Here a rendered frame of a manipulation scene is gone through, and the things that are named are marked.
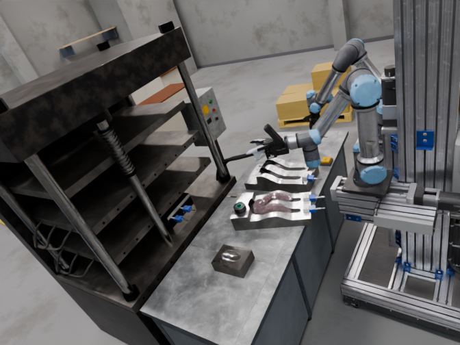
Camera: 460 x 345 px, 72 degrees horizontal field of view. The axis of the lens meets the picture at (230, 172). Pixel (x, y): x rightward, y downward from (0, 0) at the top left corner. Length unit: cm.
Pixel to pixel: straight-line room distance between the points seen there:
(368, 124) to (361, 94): 16
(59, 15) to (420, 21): 871
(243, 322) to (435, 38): 152
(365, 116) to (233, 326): 115
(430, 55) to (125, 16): 818
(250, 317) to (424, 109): 130
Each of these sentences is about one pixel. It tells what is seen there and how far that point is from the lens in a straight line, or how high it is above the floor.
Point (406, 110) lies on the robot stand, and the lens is 179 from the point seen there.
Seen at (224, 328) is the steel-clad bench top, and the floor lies 80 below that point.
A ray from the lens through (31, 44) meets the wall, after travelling 910.
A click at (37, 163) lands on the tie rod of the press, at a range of 165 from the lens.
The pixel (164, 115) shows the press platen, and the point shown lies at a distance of 224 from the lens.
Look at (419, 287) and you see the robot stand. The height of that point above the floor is 21.
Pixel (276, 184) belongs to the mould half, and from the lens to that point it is 228.
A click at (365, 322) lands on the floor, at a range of 254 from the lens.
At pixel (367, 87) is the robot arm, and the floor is 165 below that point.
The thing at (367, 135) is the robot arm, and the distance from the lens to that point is 155.
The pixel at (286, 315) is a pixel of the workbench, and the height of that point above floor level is 43.
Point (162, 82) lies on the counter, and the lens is 736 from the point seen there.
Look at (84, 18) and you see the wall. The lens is 986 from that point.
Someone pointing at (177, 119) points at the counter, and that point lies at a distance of 623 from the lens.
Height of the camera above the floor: 218
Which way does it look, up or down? 30 degrees down
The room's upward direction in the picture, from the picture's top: 20 degrees counter-clockwise
